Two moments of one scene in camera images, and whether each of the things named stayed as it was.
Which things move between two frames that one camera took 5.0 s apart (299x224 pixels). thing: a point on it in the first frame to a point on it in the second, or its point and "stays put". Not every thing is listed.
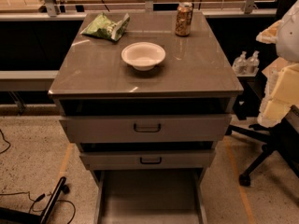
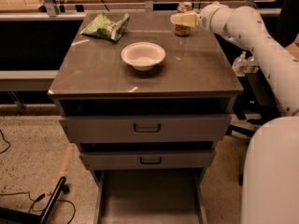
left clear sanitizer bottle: [240, 64] stays put
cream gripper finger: [281, 91] to [185, 19]
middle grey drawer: [148, 160] stays put
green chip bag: [104, 26] stays put
